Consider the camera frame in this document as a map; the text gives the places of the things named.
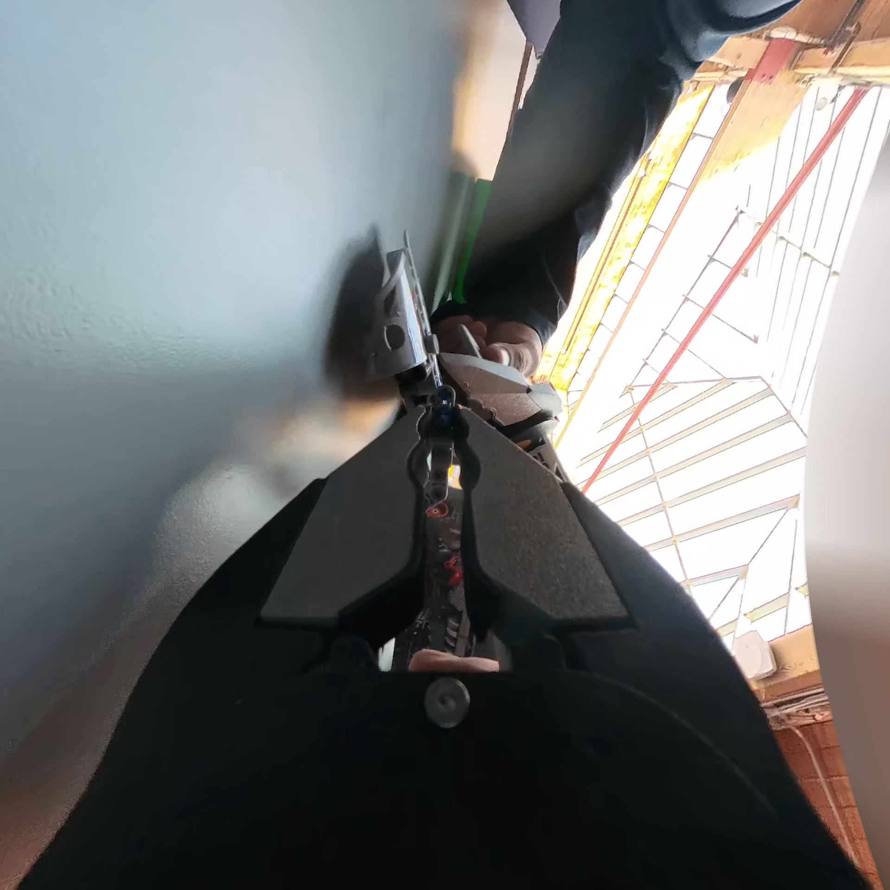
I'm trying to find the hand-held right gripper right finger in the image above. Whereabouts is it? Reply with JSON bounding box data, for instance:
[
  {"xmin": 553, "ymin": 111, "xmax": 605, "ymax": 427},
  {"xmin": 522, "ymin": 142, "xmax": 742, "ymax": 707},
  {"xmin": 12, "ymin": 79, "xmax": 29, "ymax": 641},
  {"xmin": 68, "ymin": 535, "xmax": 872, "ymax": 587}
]
[{"xmin": 453, "ymin": 407, "xmax": 631, "ymax": 655}]

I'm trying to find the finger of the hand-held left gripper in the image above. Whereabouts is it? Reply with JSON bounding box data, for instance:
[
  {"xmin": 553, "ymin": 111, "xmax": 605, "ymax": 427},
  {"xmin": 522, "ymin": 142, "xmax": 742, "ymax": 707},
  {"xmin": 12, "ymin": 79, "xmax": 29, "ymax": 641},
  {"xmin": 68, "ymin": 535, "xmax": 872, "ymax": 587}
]
[{"xmin": 437, "ymin": 350, "xmax": 532, "ymax": 426}]

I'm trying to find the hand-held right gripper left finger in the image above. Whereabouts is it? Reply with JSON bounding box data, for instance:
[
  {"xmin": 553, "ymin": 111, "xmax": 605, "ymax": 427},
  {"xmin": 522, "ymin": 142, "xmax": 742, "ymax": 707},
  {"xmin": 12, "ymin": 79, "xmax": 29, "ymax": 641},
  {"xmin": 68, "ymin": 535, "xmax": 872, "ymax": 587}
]
[{"xmin": 259, "ymin": 405, "xmax": 431, "ymax": 649}]

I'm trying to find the grey black lego model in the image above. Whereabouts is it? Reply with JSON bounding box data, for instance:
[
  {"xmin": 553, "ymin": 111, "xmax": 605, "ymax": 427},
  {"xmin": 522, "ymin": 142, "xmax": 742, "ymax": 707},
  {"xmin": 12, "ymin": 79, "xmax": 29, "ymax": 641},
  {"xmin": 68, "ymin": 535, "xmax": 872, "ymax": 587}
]
[{"xmin": 377, "ymin": 231, "xmax": 463, "ymax": 503}]

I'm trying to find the person's left forearm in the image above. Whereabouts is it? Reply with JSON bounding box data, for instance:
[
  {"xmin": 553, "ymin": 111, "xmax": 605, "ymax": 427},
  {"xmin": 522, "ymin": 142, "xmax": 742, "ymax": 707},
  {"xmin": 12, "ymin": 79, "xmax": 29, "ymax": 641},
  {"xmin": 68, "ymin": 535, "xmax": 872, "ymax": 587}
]
[{"xmin": 461, "ymin": 0, "xmax": 802, "ymax": 343}]

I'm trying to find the person's left hand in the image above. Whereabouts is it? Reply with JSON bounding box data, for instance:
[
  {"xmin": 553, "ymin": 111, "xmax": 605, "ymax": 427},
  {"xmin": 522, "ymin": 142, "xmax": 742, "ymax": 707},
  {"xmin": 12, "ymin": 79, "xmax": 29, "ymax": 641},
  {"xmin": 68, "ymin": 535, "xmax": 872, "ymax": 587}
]
[{"xmin": 432, "ymin": 314, "xmax": 545, "ymax": 378}]

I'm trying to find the green plastic object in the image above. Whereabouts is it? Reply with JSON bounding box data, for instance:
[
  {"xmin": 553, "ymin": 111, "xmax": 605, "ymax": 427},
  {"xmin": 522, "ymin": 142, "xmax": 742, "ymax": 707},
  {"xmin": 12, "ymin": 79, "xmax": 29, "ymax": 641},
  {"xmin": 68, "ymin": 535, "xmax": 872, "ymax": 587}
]
[{"xmin": 427, "ymin": 172, "xmax": 492, "ymax": 308}]

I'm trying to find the large gridded window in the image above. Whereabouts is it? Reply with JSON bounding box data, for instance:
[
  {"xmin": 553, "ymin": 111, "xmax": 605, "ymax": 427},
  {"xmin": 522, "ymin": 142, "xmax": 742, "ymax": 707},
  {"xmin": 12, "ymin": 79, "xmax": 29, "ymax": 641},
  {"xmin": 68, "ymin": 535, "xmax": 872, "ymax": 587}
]
[{"xmin": 539, "ymin": 76, "xmax": 878, "ymax": 644}]

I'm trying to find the red cord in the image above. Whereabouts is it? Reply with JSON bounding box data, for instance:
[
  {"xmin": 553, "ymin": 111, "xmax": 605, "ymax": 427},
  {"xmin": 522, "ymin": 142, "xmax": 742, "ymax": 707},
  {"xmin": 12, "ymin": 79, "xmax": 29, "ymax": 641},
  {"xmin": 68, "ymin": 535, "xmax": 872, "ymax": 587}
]
[{"xmin": 579, "ymin": 89, "xmax": 871, "ymax": 496}]

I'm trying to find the small white wall box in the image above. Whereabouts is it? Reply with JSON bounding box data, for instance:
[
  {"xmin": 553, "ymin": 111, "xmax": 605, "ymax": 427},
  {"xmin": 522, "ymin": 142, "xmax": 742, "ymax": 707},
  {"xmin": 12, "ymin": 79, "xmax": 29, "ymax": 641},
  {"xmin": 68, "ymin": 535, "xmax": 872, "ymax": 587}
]
[{"xmin": 732, "ymin": 628, "xmax": 777, "ymax": 681}]

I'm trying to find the wooden beam with red bracket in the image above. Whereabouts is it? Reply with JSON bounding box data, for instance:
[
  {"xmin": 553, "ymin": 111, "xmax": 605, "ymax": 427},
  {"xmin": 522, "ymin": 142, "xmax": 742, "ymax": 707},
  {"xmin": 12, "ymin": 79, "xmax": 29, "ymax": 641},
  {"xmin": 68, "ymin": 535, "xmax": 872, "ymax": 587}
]
[{"xmin": 687, "ymin": 0, "xmax": 890, "ymax": 95}]

